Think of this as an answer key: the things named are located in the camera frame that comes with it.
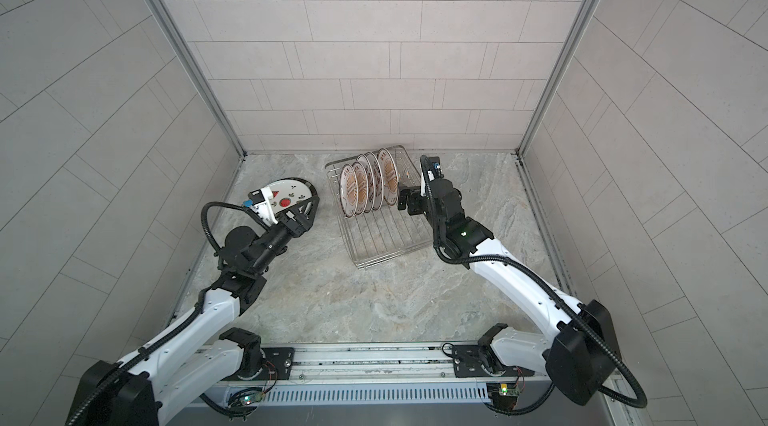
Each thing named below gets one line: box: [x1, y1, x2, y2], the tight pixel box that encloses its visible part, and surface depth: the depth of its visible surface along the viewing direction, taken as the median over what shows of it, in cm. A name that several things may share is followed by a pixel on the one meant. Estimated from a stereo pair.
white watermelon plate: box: [264, 177, 318, 212], surface depth 104 cm
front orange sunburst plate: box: [339, 164, 359, 217], surface depth 98 cm
